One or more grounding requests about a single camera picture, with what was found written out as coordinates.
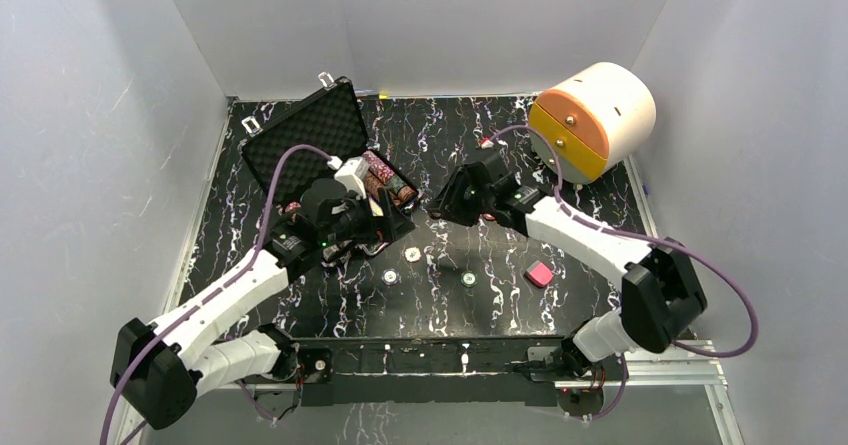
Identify pink dealer button block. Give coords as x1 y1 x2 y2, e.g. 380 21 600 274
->
524 261 554 288

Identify brown chip row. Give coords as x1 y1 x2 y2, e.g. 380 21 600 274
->
363 172 403 208

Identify purple green chip row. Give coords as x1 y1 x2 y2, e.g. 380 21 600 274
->
362 150 418 205

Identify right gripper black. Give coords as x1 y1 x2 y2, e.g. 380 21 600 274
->
427 165 495 228

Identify green poker chip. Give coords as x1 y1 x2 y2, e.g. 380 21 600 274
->
461 271 477 288

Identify blue white poker chip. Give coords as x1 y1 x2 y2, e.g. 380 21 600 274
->
381 269 400 286

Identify black poker chip case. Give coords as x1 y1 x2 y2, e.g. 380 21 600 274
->
240 77 419 273

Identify aluminium rail frame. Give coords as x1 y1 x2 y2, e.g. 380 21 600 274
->
115 302 747 445

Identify round orange yellow drawer cabinet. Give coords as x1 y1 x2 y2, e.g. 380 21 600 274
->
527 62 656 185

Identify red white poker chip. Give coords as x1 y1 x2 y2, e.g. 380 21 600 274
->
404 247 422 263

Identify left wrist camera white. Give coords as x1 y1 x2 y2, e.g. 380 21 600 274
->
327 156 369 198

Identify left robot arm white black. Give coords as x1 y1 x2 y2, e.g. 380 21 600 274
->
111 172 419 430

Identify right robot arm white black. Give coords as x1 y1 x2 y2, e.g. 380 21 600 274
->
426 150 708 379

